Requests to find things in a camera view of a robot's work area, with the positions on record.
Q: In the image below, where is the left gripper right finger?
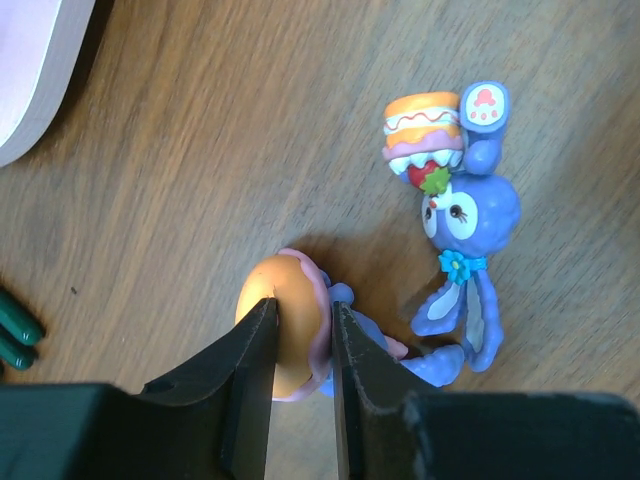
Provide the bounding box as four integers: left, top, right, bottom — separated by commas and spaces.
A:
333, 303, 639, 479

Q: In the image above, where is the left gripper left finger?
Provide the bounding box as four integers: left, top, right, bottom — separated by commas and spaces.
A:
1, 299, 278, 479

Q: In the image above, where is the purple octopus orange hat toy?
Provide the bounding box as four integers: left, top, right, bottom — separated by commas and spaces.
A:
233, 248, 466, 404

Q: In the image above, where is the purple bear toy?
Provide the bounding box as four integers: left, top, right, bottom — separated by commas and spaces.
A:
382, 80, 521, 386

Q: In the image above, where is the pink three-tier shelf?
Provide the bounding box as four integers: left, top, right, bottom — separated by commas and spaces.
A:
1, 0, 96, 166

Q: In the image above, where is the gold knife green handle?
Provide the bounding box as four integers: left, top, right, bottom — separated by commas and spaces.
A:
0, 336, 37, 371

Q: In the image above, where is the gold fork green handle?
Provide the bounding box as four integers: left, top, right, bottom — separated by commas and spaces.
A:
0, 288, 45, 346

